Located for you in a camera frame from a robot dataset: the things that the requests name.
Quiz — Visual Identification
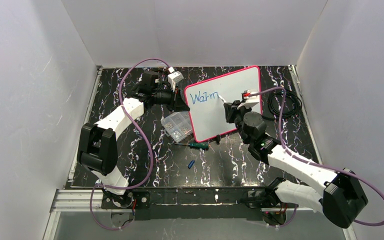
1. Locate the white blue marker pen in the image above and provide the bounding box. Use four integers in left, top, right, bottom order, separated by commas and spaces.
218, 95, 227, 104

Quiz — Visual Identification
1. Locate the pink framed whiteboard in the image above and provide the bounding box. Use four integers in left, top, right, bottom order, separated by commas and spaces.
183, 65, 263, 143

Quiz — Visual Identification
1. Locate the blue marker cap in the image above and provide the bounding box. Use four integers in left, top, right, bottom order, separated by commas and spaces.
187, 160, 196, 169

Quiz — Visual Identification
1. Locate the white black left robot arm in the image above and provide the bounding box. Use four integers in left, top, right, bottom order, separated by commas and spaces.
76, 67, 190, 196

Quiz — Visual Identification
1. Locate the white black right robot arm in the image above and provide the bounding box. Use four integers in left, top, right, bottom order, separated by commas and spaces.
223, 100, 368, 229

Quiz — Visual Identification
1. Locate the clear plastic screw box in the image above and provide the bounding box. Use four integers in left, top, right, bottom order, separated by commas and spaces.
161, 111, 193, 143

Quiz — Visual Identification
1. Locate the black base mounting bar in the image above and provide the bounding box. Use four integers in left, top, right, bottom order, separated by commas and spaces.
100, 186, 296, 222

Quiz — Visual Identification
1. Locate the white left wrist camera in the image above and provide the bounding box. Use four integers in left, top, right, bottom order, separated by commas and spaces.
167, 66, 184, 92

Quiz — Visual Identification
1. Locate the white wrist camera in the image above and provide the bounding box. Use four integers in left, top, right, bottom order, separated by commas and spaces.
238, 89, 260, 109
167, 66, 184, 92

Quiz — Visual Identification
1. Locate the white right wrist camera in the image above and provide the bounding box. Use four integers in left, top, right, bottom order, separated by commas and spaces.
238, 89, 260, 109

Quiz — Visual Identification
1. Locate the large coiled black cable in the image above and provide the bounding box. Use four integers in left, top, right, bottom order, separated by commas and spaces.
267, 87, 303, 120

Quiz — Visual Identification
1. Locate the green handled screwdriver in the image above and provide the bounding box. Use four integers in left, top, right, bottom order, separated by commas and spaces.
175, 142, 209, 150

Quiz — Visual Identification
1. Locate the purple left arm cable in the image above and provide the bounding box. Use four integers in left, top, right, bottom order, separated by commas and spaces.
89, 57, 171, 232

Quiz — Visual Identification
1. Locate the aluminium rail right edge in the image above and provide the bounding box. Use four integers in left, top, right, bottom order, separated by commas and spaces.
288, 64, 323, 165

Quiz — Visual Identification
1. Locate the aluminium rail edge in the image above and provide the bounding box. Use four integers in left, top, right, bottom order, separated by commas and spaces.
42, 66, 103, 240
288, 64, 323, 165

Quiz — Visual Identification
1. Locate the aluminium rail left edge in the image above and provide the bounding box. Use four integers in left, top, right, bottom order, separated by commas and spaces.
42, 66, 103, 240

